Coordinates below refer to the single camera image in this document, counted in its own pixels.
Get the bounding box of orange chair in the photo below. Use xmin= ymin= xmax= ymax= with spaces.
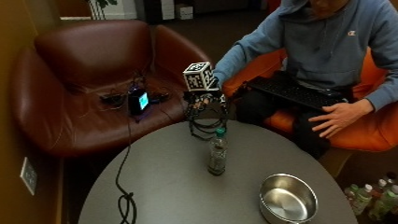
xmin=221 ymin=46 xmax=398 ymax=153

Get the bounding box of black keyboard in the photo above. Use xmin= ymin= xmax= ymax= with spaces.
xmin=248 ymin=76 xmax=349 ymax=112

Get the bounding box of clear bottle with green cap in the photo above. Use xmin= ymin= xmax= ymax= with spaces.
xmin=207 ymin=127 xmax=230 ymax=177

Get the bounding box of black flat device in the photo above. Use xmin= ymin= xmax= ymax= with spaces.
xmin=148 ymin=91 xmax=172 ymax=105

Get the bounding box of white marker cube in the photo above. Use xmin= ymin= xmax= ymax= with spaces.
xmin=181 ymin=61 xmax=218 ymax=93

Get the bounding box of black device with lit screen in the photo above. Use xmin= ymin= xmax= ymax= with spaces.
xmin=127 ymin=88 xmax=151 ymax=117

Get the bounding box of small green bottle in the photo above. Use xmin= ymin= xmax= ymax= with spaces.
xmin=344 ymin=183 xmax=361 ymax=198

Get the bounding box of dark bottle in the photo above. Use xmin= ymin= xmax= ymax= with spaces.
xmin=382 ymin=171 xmax=398 ymax=189

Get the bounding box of the person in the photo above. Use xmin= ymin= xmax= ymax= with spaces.
xmin=213 ymin=0 xmax=398 ymax=160

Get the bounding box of red bottle with white cap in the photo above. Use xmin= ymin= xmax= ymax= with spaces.
xmin=370 ymin=178 xmax=389 ymax=198

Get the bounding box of green bottle with white cap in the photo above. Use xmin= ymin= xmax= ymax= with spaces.
xmin=350 ymin=183 xmax=374 ymax=217
xmin=369 ymin=184 xmax=398 ymax=222

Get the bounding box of steel bowl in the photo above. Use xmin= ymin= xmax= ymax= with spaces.
xmin=257 ymin=173 xmax=320 ymax=224

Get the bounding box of brown leather armchair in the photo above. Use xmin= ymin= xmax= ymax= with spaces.
xmin=9 ymin=20 xmax=218 ymax=159

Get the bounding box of white cardboard box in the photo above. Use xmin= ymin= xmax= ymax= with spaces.
xmin=173 ymin=4 xmax=196 ymax=21

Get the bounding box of white panel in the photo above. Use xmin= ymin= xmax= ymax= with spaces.
xmin=160 ymin=0 xmax=177 ymax=21

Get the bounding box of white planter box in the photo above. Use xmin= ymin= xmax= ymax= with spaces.
xmin=85 ymin=0 xmax=139 ymax=21

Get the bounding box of long black cable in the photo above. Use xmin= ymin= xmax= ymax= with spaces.
xmin=115 ymin=102 xmax=140 ymax=224

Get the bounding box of white wall outlet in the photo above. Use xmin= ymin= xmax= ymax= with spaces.
xmin=19 ymin=156 xmax=39 ymax=197

